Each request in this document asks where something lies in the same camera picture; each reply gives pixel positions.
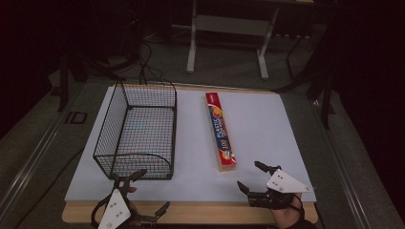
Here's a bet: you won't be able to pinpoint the red plastic wrap box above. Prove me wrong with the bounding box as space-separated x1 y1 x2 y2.
204 92 238 173

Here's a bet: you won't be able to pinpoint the person's left hand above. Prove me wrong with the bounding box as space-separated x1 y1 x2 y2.
127 186 142 227

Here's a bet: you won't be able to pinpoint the metal floor rail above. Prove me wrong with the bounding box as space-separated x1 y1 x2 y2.
0 104 80 220
309 98 375 229

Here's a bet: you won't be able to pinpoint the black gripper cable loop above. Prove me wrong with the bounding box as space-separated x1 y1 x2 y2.
91 199 111 229

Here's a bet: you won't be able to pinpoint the black stand legs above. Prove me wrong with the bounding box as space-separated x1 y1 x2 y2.
56 52 128 113
273 31 337 130

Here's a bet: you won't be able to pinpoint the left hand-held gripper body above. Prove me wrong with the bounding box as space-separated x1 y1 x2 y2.
96 175 157 229

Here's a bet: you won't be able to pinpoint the white metal table frame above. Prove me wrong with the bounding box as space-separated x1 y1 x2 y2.
185 0 281 81

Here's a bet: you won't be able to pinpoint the black wire basket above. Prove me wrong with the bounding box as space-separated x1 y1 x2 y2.
93 79 178 181

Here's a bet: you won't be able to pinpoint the black hanging cables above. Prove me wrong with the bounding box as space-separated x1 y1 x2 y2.
135 37 168 86

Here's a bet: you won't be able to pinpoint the black floor cable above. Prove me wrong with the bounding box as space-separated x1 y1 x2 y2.
13 147 85 229

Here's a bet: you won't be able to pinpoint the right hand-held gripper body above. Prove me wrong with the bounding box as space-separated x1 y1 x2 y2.
247 165 313 210

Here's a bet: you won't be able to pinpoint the person's right hand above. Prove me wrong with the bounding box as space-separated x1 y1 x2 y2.
270 193 305 229

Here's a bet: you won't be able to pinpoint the black floor bracket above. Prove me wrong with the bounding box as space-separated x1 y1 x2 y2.
64 111 88 125

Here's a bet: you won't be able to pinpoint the white table mat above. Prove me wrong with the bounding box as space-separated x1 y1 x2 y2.
64 84 317 203

